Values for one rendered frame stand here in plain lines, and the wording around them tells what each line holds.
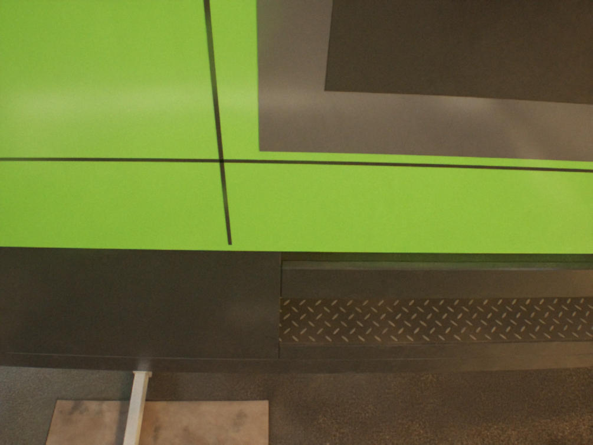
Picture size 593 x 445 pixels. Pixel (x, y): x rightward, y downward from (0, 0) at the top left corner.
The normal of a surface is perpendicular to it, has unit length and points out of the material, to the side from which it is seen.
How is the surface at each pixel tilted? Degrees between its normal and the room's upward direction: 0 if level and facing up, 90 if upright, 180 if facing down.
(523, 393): 0
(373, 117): 90
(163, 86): 90
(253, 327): 90
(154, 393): 0
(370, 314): 2
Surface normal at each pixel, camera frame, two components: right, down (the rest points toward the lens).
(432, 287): 0.02, 0.76
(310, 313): 0.04, -0.65
